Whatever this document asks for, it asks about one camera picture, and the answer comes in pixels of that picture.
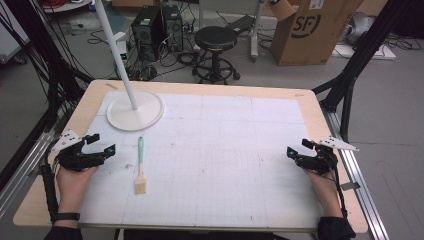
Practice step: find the large black computer tower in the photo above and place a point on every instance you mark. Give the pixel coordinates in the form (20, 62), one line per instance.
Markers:
(148, 30)

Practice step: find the white grid mat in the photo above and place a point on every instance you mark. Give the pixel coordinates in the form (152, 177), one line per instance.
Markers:
(216, 160)

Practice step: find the white flat board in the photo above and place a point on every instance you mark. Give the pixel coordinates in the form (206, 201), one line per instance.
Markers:
(366, 52)

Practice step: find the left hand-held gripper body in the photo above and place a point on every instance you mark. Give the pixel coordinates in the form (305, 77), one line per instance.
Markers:
(75, 160)

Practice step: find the black round stool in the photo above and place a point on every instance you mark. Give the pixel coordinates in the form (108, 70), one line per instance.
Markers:
(215, 40)

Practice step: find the grey cabinet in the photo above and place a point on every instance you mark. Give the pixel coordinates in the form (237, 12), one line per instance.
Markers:
(11, 36)

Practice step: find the brown cardboard box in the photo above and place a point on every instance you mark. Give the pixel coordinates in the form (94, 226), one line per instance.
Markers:
(306, 33)

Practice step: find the slim black computer tower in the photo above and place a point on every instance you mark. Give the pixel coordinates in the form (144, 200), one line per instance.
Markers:
(173, 28)

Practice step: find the strip of tan tape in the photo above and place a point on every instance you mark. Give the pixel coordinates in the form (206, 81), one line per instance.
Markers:
(111, 86)

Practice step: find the black wristband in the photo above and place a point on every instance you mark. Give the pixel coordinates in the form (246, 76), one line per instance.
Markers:
(66, 216)

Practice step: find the white metal stand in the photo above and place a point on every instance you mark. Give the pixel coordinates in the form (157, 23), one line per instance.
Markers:
(256, 30)

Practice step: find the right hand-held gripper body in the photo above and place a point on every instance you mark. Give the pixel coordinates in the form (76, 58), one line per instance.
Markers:
(320, 161)

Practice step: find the person's right hand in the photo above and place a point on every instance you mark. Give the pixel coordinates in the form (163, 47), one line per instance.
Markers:
(325, 193)

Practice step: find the white power device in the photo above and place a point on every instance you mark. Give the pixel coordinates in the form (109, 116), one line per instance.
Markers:
(122, 50)

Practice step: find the black metal frame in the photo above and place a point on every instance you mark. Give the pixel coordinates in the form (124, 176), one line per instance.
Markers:
(360, 56)
(53, 66)

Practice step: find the white round table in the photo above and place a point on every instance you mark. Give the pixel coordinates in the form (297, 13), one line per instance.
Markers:
(66, 5)

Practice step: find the aluminium rail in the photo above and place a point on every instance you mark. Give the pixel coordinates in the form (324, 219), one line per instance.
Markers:
(23, 170)
(356, 173)

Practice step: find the white lamp with round base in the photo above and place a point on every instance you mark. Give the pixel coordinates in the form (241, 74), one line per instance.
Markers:
(133, 111)

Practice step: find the person's left hand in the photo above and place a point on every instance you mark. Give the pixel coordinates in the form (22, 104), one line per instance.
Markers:
(71, 190)

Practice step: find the grey rounded appliance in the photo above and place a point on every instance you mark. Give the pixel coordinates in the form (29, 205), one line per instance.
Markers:
(359, 28)

